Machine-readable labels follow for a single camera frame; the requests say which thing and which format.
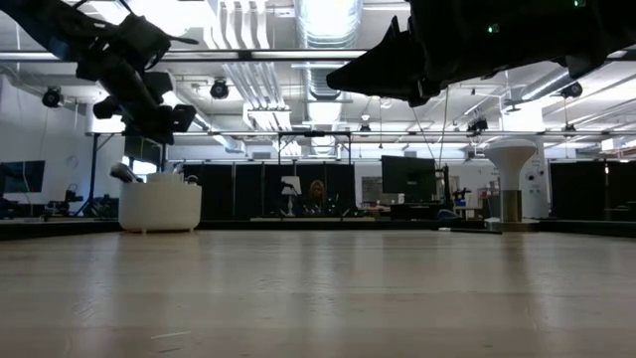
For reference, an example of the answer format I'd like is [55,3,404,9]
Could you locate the silver ceiling duct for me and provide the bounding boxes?
[293,0,364,103]

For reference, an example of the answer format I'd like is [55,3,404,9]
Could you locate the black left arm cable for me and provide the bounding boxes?
[116,0,200,47]

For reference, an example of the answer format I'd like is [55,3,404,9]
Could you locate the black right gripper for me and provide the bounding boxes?
[326,0,508,108]

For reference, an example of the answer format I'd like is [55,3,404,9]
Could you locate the black tripod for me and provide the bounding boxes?
[74,132,116,219]

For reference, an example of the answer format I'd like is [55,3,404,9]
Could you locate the cream round divided container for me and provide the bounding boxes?
[117,172,204,234]

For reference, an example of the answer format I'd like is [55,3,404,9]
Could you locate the black computer monitor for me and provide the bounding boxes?
[381,154,439,203]

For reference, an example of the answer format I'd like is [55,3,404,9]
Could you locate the dark wall screen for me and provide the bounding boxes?
[0,160,47,196]

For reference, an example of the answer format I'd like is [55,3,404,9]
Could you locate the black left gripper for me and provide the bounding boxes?
[92,93,199,146]

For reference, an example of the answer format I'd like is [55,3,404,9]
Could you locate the black partition panels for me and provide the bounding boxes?
[549,158,636,222]
[177,162,357,221]

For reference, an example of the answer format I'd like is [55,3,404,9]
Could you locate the black fan makeup brush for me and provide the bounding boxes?
[108,162,143,185]

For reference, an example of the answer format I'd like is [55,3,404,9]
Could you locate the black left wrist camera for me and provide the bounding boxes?
[142,71,176,99]

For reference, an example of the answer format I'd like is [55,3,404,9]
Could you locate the white mushroom lamp metal base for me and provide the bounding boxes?
[483,137,541,233]

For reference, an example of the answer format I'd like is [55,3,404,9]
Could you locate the black aluminium table frame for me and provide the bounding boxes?
[0,216,636,239]

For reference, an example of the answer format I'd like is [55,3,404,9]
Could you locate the person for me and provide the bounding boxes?
[303,179,337,218]

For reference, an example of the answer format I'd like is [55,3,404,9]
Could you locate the black overhead beam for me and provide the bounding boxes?
[0,48,636,64]

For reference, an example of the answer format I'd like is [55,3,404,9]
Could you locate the white shade table lamp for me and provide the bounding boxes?
[278,175,303,218]

